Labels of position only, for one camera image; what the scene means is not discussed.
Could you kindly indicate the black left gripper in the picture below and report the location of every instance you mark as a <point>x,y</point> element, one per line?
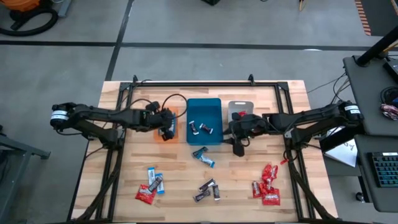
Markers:
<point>154,122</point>

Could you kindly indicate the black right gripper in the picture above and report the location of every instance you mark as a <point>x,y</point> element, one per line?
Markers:
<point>250,126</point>

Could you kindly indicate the red candy wrapper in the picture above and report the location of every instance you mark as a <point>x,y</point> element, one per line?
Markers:
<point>266,172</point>
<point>256,189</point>
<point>265,187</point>
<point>274,171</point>
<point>143,196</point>
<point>242,113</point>
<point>271,199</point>

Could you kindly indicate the brown Hershey's candy bar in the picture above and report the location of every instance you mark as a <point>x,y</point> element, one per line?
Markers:
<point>206,128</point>
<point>216,192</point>
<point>206,184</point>
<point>193,127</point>
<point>155,184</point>
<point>201,196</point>

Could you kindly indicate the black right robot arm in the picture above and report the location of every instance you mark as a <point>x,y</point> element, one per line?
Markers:
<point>311,116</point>

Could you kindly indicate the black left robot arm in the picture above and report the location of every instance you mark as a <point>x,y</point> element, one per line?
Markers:
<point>102,116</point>

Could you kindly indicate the candy bag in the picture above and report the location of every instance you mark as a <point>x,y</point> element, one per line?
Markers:
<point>390,111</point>

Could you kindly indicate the orange plastic bin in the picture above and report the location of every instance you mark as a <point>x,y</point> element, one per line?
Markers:
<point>171,141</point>

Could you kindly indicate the grey plastic bin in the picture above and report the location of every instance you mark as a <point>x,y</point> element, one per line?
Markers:
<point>231,109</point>

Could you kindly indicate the blue plastic bin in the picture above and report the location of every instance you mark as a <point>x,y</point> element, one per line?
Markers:
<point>203,109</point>

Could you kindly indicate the small red tag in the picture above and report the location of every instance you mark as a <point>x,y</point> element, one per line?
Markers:
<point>283,161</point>

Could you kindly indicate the white paper sheet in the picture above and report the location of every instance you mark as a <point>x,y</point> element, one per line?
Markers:
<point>342,154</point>

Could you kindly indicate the black object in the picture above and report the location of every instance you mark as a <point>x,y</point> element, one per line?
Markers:
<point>211,1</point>

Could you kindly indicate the dark grey desk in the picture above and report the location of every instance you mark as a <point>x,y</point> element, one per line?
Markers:
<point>365,186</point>
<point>367,93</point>

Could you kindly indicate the black caster wheel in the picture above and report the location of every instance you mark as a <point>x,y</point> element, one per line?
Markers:
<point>360,196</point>

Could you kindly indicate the grey metal cart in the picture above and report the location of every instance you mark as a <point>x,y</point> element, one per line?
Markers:
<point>15,155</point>

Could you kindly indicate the backlit black keyboard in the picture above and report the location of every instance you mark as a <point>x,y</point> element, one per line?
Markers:
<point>385,169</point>

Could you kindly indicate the black pole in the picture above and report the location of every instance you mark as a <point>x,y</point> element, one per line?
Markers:
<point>377,46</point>

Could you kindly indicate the orange vacuum cleaner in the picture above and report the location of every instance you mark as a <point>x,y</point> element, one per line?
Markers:
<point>23,4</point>

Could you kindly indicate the black floor mat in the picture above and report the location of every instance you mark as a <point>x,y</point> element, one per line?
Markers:
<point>384,17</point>

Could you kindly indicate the black aluminium table frame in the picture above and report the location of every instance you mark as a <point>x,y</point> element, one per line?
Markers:
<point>202,84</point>

